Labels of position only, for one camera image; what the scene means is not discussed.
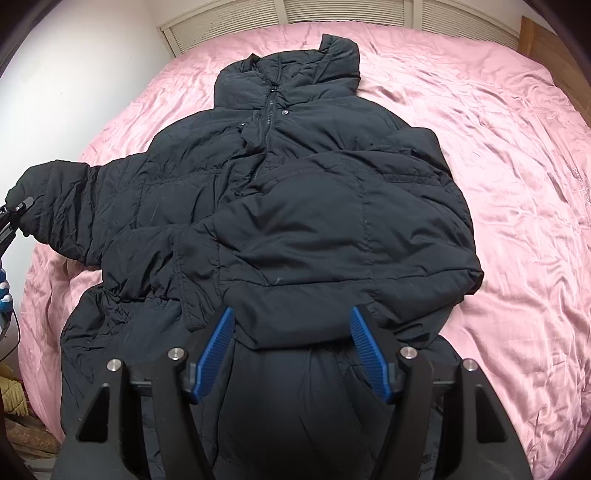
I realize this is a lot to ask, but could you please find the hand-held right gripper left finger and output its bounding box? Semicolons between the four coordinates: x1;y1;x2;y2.
53;307;235;480

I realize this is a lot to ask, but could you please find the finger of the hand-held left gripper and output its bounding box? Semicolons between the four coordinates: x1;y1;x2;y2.
0;196;35;257

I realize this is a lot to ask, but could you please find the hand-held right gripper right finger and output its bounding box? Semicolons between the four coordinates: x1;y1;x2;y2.
348;305;527;480

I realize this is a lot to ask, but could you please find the black puffer jacket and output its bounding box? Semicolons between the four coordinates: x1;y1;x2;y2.
4;33;485;480

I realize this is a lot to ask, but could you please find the yellow cloth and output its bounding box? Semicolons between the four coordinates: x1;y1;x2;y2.
0;364;26;416

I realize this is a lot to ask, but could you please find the brown patterned mat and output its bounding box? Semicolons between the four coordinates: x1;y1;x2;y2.
4;410;63;460

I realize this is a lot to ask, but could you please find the pink bed sheet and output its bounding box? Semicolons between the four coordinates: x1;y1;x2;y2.
16;21;591;480

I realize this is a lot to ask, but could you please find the beige louvred closet door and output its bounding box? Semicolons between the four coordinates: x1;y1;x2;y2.
422;0;522;49
281;0;423;28
159;0;283;58

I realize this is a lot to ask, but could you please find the wooden furniture panel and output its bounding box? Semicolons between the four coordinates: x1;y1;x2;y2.
519;16;591;116

